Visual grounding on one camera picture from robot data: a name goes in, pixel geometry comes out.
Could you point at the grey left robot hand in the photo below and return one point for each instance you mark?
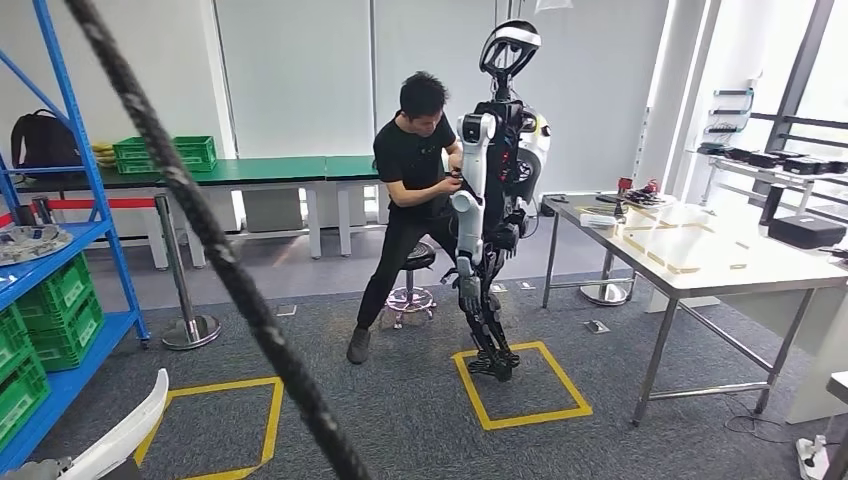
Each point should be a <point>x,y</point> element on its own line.
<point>40,470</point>

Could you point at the white plastic car part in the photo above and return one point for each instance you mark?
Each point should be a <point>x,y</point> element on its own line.
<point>112,437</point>

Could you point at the blue metal shelf rack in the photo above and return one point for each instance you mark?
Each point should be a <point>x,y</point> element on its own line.
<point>91,166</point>

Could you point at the green plastic crate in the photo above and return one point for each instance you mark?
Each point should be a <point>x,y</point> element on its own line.
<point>166,146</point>
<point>20,404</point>
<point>69,334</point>
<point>13,344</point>
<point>166,166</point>
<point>60,291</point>

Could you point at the silver wheel hubcap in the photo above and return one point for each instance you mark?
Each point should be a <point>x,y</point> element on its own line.
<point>33,242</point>

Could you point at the red barrier belt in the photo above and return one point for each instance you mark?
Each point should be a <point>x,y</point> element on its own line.
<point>106,204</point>

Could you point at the steel floor socket plate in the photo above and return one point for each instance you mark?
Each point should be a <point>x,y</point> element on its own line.
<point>286,310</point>
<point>498,288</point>
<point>597,327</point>
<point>526,285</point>

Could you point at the yellow stacked pads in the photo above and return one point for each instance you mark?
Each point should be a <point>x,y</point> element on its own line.
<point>104,154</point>

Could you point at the black backpack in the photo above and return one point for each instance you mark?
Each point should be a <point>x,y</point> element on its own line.
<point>43,142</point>

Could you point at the green top bench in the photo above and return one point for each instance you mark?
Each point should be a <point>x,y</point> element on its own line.
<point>265,169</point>
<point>351,169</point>

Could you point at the black round stool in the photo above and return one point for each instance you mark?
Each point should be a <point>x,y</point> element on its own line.
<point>417,255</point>

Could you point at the person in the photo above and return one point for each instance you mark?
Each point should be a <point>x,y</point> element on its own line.
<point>411,159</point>

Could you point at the yellow floor tape square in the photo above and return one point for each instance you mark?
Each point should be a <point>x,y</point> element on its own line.
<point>523,420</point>

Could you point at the white black humanoid robot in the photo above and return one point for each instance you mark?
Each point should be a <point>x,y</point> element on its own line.
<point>474,166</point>

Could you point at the white booklet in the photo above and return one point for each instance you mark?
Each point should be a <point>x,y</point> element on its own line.
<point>599,217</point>

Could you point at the red tool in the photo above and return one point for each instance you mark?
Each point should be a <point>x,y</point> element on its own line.
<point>624,185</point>

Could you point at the black case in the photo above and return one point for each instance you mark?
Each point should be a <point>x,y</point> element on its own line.
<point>836,167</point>
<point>736,154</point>
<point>805,232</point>
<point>765,160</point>
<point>802,166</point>

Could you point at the white power strip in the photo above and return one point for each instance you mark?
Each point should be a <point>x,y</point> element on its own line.
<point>811,457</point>

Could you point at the black cylinder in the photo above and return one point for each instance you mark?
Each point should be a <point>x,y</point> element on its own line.
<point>770,205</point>

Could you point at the chrome stanchion post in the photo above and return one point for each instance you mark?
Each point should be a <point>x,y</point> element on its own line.
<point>189,328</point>

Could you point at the black barrier post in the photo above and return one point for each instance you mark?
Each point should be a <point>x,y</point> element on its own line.
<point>41,210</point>

